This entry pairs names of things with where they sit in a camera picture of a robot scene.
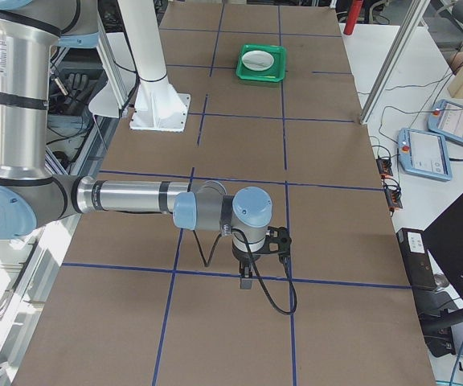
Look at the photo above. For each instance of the red cylinder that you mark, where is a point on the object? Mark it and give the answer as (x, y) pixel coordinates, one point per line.
(352, 17)

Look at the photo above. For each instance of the orange black adapter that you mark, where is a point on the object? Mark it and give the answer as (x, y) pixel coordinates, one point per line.
(384, 167)
(393, 198)

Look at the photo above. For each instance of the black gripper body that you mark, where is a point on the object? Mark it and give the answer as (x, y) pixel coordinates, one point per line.
(243, 256)

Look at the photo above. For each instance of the white paper sheet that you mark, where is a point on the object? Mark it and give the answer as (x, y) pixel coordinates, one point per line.
(104, 103)

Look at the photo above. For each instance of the white round plate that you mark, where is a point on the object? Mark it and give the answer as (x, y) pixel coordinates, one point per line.
(257, 53)

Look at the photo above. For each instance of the blue teach pendant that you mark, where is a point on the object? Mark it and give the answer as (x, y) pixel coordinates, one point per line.
(446, 119)
(424, 154)

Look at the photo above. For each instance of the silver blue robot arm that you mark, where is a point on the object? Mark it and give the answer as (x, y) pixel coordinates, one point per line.
(31, 196)

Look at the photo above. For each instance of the black box device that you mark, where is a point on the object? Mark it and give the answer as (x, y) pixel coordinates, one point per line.
(416, 259)

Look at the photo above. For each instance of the far blue teach pendant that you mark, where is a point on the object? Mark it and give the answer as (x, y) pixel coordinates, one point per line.
(446, 119)

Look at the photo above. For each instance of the aluminium frame post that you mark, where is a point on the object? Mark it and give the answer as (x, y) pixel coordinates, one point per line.
(402, 39)

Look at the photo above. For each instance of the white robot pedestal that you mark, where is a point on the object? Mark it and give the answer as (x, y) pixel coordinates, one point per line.
(158, 106)

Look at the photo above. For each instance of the near blue teach pendant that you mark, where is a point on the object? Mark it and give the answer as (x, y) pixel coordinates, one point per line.
(424, 154)

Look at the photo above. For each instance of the green plastic tray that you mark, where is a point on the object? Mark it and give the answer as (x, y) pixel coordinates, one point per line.
(275, 74)

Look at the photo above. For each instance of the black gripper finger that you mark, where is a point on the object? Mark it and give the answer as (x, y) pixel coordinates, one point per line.
(246, 280)

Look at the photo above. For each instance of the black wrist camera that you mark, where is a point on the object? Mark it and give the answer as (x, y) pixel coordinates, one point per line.
(278, 241)

